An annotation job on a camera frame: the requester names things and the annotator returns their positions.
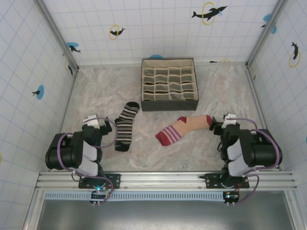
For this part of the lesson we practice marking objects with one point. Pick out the black and white striped sock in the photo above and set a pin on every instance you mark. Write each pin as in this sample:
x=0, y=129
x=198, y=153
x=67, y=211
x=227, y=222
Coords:
x=126, y=124

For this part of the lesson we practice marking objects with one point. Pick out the peach sock with red toe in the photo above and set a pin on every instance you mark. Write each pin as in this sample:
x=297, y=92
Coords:
x=187, y=125

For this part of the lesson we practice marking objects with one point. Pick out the grey fabric organizer box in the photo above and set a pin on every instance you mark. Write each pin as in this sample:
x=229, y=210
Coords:
x=168, y=105

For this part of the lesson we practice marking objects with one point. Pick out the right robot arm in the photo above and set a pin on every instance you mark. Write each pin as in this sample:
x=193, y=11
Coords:
x=254, y=148

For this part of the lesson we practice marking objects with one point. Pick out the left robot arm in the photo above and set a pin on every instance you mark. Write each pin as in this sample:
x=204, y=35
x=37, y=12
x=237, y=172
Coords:
x=69, y=153

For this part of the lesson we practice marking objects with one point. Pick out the black fish blue circle sticker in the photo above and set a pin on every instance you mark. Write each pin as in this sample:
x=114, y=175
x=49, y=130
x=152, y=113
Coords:
x=40, y=92

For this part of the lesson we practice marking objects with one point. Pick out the blue oval sticker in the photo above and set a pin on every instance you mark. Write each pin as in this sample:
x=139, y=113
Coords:
x=156, y=56

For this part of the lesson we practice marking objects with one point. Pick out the black shark blue circle sticker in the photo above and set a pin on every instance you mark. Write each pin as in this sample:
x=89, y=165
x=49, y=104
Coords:
x=72, y=46

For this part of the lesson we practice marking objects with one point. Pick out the grey metal panel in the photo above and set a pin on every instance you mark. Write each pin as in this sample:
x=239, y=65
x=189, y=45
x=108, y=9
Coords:
x=156, y=215

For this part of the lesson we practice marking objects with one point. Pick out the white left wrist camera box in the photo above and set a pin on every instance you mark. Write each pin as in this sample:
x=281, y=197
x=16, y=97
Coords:
x=91, y=121

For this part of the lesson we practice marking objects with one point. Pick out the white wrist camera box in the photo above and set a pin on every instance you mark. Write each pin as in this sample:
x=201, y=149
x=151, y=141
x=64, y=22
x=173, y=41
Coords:
x=231, y=119
x=91, y=121

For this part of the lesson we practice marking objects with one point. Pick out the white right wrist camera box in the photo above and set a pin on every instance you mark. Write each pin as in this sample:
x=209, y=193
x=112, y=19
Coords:
x=231, y=119

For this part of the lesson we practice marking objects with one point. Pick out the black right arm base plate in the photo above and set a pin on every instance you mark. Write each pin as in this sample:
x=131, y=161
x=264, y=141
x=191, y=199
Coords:
x=211, y=179

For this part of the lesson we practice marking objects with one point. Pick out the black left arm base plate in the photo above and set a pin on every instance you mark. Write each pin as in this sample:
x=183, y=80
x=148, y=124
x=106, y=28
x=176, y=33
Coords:
x=114, y=179

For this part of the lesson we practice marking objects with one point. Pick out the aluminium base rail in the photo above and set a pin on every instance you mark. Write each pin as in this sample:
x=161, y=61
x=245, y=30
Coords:
x=168, y=179

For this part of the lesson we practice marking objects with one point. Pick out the aluminium frame post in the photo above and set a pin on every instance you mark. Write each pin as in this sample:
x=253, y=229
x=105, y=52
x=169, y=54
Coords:
x=57, y=33
x=276, y=14

